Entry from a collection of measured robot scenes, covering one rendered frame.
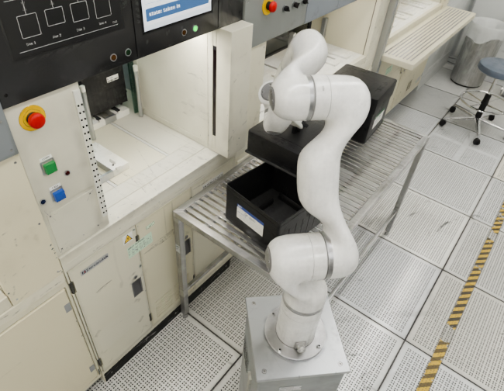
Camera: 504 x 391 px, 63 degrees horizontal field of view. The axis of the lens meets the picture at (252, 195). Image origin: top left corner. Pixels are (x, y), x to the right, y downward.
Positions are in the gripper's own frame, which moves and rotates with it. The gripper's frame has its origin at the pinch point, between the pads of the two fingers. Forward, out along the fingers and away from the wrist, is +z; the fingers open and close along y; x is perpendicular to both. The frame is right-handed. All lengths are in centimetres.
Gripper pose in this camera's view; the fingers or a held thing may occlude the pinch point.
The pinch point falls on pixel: (298, 125)
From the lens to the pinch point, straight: 162.5
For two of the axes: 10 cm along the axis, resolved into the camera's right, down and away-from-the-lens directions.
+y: -7.9, -4.4, 4.2
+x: -4.8, 8.8, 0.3
